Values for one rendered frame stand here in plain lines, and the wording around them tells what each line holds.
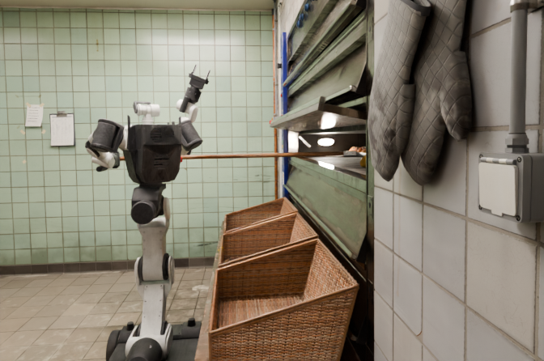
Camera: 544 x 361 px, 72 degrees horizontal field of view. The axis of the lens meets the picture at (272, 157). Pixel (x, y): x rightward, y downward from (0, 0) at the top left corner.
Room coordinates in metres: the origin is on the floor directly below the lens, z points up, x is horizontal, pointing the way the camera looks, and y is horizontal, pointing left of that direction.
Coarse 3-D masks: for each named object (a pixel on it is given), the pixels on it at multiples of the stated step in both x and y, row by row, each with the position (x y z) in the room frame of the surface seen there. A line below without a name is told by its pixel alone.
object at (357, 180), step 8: (296, 160) 2.53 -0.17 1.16; (304, 160) 2.22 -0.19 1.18; (312, 160) 2.16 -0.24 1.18; (312, 168) 1.97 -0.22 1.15; (320, 168) 1.79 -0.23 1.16; (328, 168) 1.63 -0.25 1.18; (336, 168) 1.59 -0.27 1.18; (328, 176) 1.63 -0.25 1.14; (336, 176) 1.49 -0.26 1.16; (344, 176) 1.38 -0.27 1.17; (352, 176) 1.28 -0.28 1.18; (360, 176) 1.26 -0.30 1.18; (352, 184) 1.28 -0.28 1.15; (360, 184) 1.19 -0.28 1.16
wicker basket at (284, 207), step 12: (264, 204) 2.87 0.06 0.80; (276, 204) 2.88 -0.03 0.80; (288, 204) 2.66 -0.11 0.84; (228, 216) 2.83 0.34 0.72; (240, 216) 2.85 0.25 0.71; (252, 216) 2.86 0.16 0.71; (264, 216) 2.86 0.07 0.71; (276, 216) 2.33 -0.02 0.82; (228, 228) 2.84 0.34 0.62; (240, 228) 2.31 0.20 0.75; (240, 240) 2.61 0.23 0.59
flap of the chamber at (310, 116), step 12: (312, 108) 1.22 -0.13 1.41; (324, 108) 1.14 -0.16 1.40; (336, 108) 1.14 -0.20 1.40; (348, 108) 1.14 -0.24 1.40; (288, 120) 1.80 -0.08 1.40; (300, 120) 1.64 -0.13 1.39; (312, 120) 1.52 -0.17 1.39; (324, 120) 1.42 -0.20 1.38; (336, 120) 1.33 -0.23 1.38; (348, 120) 1.25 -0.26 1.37; (360, 120) 1.18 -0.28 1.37
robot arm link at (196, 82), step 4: (192, 76) 2.24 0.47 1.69; (196, 76) 2.24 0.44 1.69; (192, 80) 2.24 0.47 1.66; (196, 80) 2.24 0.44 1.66; (200, 80) 2.24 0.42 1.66; (204, 80) 2.25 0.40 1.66; (192, 84) 2.24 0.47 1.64; (196, 84) 2.25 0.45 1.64; (200, 84) 2.25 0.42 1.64; (204, 84) 2.28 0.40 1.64; (188, 88) 2.24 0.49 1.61; (192, 88) 2.23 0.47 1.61; (196, 88) 2.25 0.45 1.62; (200, 88) 2.25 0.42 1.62; (188, 92) 2.24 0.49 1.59; (192, 92) 2.23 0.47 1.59; (196, 92) 2.24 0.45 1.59; (200, 92) 2.26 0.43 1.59; (196, 96) 2.25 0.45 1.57
